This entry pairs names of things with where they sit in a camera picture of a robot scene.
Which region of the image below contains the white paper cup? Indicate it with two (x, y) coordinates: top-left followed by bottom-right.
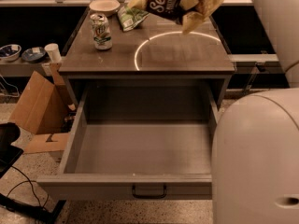
(45, 43), (62, 63)

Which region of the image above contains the black cable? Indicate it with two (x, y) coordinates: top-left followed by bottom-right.
(5, 164), (50, 211)

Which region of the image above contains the white blue bowl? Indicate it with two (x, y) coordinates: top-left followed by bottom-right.
(0, 44), (21, 62)

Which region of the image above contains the grey cabinet counter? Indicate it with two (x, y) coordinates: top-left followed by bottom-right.
(58, 2), (236, 110)

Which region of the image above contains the brown sea salt chip bag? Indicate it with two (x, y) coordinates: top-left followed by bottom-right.
(128, 0), (224, 35)

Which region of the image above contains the black drawer handle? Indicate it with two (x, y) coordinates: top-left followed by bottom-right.
(132, 185), (167, 200)

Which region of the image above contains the green chip bag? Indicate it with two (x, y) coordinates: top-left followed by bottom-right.
(117, 6), (149, 32)

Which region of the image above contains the grey side shelf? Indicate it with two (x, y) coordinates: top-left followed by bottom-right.
(0, 57), (52, 77)

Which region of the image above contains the green white soda can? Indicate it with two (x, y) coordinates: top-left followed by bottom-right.
(90, 13), (112, 50)

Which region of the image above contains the brown cardboard box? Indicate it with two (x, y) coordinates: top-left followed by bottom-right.
(9, 63), (76, 155)

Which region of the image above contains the black device on left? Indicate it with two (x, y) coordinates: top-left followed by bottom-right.
(0, 122), (23, 178)

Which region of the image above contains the white ceramic bowl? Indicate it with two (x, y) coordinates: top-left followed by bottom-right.
(89, 0), (121, 17)

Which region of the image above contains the grey open drawer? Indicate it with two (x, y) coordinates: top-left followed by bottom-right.
(37, 84), (218, 200)

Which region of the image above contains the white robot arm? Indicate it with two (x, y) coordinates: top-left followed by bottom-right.
(212, 0), (299, 224)

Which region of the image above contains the blue patterned bowl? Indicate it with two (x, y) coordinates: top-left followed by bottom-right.
(21, 47), (46, 63)

